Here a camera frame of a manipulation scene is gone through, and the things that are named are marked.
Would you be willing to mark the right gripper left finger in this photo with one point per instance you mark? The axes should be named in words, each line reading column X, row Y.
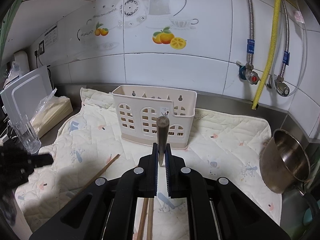
column 139, row 182

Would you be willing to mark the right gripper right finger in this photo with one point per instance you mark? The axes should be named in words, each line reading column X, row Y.
column 185, row 182

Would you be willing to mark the wooden chopstick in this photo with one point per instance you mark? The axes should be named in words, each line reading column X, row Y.
column 150, row 219
column 142, row 219
column 99, row 174
column 162, row 136

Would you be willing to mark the grey gloved left hand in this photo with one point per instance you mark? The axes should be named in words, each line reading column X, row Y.
column 8, row 207

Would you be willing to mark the clear glass mug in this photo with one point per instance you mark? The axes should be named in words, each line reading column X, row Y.
column 27, row 136

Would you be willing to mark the cream quilted mat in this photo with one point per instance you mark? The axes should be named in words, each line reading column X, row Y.
column 114, row 172

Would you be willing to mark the white cutting board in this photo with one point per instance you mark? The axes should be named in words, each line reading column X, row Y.
column 22, row 96

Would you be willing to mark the beige plastic utensil holder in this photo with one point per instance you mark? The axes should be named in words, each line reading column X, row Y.
column 138, row 108

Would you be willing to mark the steel pot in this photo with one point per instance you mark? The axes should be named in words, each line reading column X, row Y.
column 284, row 163

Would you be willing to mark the white instruction sticker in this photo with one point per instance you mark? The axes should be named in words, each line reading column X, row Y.
column 51, row 36

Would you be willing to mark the chrome angle valve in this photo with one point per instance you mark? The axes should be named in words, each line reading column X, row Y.
column 277, row 83

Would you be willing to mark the wall power socket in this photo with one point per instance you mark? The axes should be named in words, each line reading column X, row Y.
column 41, row 48

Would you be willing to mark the red handle water valve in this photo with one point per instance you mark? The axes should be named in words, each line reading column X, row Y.
column 246, row 72

